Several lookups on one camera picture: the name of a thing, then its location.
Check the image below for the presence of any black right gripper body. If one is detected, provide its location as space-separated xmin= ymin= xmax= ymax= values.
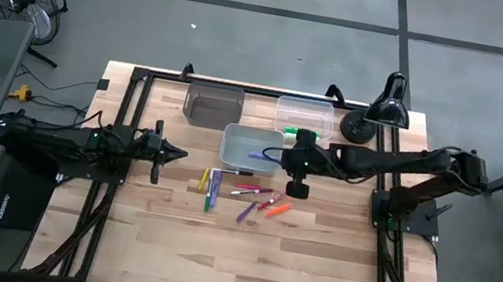
xmin=283 ymin=127 xmax=336 ymax=203

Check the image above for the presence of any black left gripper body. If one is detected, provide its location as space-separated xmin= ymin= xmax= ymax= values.
xmin=127 ymin=116 xmax=171 ymax=187

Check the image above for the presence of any green highlighter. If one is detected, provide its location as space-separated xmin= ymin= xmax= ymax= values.
xmin=282 ymin=125 xmax=323 ymax=147

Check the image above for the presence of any yellow highlighter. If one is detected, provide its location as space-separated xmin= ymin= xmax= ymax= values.
xmin=196 ymin=165 xmax=212 ymax=194

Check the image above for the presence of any purple highlighter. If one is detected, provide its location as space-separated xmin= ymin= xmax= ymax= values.
xmin=247 ymin=149 xmax=283 ymax=164
xmin=209 ymin=169 xmax=224 ymax=210

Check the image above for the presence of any green Expo marker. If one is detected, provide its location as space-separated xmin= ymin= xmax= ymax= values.
xmin=202 ymin=167 xmax=218 ymax=213

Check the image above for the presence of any thin red marker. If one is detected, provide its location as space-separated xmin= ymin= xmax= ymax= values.
xmin=256 ymin=188 xmax=288 ymax=216

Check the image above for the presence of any orange highlighter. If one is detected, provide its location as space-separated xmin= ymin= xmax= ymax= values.
xmin=265 ymin=198 xmax=295 ymax=222

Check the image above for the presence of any pink highlighter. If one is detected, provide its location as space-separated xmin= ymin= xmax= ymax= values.
xmin=233 ymin=181 xmax=275 ymax=195

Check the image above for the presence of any white plastic storage bin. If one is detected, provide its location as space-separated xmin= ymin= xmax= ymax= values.
xmin=217 ymin=121 xmax=287 ymax=176

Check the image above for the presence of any black Expo marker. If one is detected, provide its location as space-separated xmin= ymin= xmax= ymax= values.
xmin=212 ymin=164 xmax=256 ymax=180

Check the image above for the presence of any thin purple marker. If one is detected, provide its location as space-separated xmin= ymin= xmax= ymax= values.
xmin=235 ymin=198 xmax=260 ymax=227

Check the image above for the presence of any clear plastic bin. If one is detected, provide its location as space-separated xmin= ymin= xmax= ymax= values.
xmin=271 ymin=94 xmax=338 ymax=144

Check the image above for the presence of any smoky gray plastic bin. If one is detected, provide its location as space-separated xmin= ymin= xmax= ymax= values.
xmin=179 ymin=79 xmax=248 ymax=134

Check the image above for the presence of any black desk lamp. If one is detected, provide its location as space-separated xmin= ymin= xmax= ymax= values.
xmin=335 ymin=63 xmax=419 ymax=153

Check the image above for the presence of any black clamp lever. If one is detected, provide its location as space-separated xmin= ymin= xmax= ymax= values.
xmin=424 ymin=199 xmax=455 ymax=226

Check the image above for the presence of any yellow power plug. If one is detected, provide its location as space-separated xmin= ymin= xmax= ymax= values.
xmin=8 ymin=82 xmax=34 ymax=104

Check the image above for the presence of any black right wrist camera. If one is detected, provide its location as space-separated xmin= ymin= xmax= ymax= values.
xmin=276 ymin=140 xmax=306 ymax=176

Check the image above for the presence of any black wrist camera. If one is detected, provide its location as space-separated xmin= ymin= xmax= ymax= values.
xmin=276 ymin=140 xmax=306 ymax=176
xmin=136 ymin=127 xmax=158 ymax=149

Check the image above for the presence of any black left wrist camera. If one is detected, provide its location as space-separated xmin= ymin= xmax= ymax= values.
xmin=136 ymin=127 xmax=158 ymax=149

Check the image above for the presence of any black right camera cable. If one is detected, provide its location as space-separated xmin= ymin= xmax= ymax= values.
xmin=259 ymin=142 xmax=295 ymax=168

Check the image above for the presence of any black frame clamp handle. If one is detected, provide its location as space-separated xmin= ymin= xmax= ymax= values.
xmin=178 ymin=61 xmax=197 ymax=83
xmin=323 ymin=82 xmax=351 ymax=108

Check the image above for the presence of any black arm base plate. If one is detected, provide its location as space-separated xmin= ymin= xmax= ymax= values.
xmin=53 ymin=150 xmax=134 ymax=189
xmin=365 ymin=186 xmax=447 ymax=242

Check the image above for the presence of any black aluminium table frame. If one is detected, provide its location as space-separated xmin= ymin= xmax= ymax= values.
xmin=26 ymin=43 xmax=478 ymax=282

